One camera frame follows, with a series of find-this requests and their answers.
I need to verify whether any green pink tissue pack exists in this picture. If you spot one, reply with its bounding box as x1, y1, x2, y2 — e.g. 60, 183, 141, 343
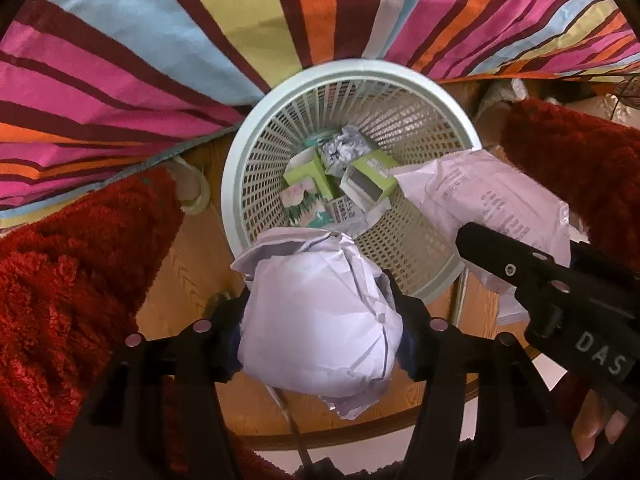
280, 181, 332, 229

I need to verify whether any red fluffy left slipper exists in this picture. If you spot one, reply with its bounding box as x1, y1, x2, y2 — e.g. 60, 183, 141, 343
1, 168, 183, 472

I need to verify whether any large white paper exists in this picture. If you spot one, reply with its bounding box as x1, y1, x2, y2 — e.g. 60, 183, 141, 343
232, 228, 402, 420

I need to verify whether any white paper ball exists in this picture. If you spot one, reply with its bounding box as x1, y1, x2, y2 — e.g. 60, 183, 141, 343
319, 125, 378, 178

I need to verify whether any small green cardboard box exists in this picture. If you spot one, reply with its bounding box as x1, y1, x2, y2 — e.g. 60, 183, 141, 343
283, 146, 340, 200

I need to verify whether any white plastic wrapper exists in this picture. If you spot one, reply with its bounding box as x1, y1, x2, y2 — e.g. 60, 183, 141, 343
391, 148, 574, 326

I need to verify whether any right hand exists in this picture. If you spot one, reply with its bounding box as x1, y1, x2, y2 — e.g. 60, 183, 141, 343
572, 390, 629, 460

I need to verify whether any colourful striped bed sheet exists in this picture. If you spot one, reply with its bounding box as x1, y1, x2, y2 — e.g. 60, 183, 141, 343
1, 0, 639, 229

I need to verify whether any roll of adhesive tape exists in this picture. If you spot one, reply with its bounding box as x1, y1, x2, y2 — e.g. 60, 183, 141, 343
164, 156, 210, 216

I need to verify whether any white mesh trash basket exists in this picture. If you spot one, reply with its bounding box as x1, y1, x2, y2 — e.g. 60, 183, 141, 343
221, 60, 480, 304

